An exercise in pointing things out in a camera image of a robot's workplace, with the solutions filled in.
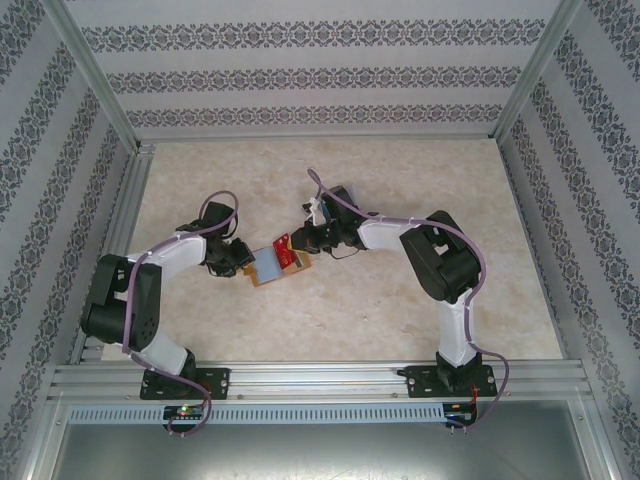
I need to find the aluminium frame post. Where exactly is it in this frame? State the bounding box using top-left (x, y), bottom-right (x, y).
top-left (42, 0), bottom-right (144, 149)
top-left (492, 0), bottom-right (584, 144)

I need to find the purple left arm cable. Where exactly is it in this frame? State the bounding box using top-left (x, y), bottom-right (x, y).
top-left (121, 189), bottom-right (241, 439)

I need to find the aluminium mounting rail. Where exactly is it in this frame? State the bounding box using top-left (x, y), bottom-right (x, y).
top-left (47, 360), bottom-right (591, 401)

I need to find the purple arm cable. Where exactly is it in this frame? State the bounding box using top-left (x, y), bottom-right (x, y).
top-left (306, 168), bottom-right (512, 432)
top-left (121, 189), bottom-right (241, 439)

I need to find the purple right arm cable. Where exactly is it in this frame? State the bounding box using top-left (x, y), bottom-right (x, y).
top-left (306, 168), bottom-right (512, 432)

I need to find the thin aluminium frame bar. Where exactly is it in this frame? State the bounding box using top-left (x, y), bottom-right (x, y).
top-left (137, 132), bottom-right (501, 145)

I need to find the grey credit card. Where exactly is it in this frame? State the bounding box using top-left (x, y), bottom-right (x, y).
top-left (252, 248), bottom-right (285, 286)

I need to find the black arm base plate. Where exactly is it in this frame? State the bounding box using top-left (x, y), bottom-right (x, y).
top-left (139, 367), bottom-right (231, 401)
top-left (405, 364), bottom-right (499, 400)

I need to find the orange card holder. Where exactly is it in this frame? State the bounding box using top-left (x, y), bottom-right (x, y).
top-left (242, 245), bottom-right (315, 290)

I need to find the grooved aluminium side rail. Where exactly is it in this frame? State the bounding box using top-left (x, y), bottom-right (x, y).
top-left (69, 148), bottom-right (157, 364)

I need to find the grey sheet metal panel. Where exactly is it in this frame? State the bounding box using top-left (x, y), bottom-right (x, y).
top-left (49, 422), bottom-right (609, 480)

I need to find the small controller circuit board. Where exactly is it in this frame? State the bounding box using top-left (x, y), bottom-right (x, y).
top-left (163, 404), bottom-right (207, 421)
top-left (444, 403), bottom-right (479, 424)

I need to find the slotted grey cable duct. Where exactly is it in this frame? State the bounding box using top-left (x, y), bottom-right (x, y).
top-left (67, 403), bottom-right (446, 424)

